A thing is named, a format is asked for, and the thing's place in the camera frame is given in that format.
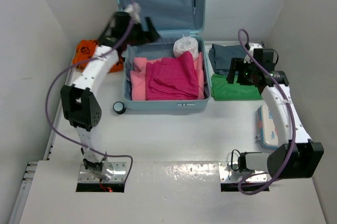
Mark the light blue hardshell suitcase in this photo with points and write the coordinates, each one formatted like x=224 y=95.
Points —
x=172 y=19

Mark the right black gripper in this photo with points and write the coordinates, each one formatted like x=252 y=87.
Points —
x=237 y=65

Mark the green towel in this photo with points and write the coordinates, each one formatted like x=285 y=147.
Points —
x=223 y=91

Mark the metal base plate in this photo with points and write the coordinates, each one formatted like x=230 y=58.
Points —
x=228 y=173
x=113 y=172

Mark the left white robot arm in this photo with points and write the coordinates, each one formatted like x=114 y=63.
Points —
x=80 y=106

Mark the white first aid case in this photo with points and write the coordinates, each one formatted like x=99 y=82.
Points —
x=266 y=134

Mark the grey-blue garment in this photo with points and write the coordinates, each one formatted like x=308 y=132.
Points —
x=221 y=56

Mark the pink sweatshirt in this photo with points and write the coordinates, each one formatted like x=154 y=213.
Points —
x=138 y=77

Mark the magenta cloth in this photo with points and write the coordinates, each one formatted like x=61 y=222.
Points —
x=172 y=79

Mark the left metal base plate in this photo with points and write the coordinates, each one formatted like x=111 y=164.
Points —
x=113 y=172

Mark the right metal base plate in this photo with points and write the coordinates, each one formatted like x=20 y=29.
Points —
x=228 y=173

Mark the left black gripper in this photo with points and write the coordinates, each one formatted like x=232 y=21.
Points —
x=143 y=36

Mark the orange patterned fleece cloth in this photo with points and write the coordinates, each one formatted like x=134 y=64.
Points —
x=85 y=50

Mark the white plastic bag bundle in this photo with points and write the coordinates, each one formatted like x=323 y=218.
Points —
x=186 y=44

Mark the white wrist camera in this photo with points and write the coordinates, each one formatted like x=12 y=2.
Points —
x=133 y=10
x=251 y=47

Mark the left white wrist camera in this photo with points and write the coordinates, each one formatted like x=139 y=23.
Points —
x=133 y=10

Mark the front suitcase wheel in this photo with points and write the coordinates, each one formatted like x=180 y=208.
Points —
x=119 y=107

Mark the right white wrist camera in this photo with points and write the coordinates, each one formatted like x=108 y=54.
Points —
x=251 y=47

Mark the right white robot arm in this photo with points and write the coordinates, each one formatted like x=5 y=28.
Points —
x=297 y=155

